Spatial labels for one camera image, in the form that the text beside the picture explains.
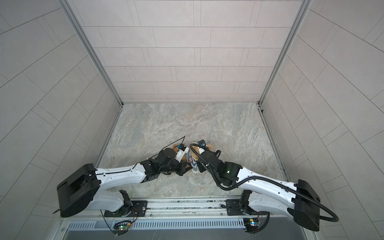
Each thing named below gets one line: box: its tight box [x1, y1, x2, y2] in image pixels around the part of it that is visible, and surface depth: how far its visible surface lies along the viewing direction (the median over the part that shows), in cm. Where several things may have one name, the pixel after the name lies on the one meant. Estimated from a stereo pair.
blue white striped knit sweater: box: [186, 149, 198, 174], surface depth 76 cm
